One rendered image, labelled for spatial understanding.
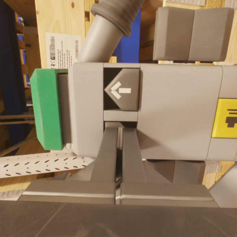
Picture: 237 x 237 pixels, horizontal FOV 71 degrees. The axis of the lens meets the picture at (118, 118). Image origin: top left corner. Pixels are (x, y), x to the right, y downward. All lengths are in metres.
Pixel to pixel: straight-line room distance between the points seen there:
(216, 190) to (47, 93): 0.21
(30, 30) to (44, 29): 1.30
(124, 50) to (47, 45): 0.36
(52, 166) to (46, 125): 0.88
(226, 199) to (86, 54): 0.22
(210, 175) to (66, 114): 1.31
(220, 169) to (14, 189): 1.34
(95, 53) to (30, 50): 1.98
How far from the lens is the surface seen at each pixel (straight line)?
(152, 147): 0.17
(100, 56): 0.16
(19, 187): 1.16
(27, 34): 2.15
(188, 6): 1.03
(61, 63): 0.83
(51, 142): 0.18
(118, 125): 0.16
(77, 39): 0.84
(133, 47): 0.94
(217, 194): 0.25
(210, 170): 1.39
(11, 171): 1.09
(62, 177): 0.29
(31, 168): 1.06
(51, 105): 0.17
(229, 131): 0.18
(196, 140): 0.17
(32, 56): 2.13
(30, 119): 2.08
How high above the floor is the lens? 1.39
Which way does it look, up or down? 14 degrees down
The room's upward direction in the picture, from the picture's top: 93 degrees counter-clockwise
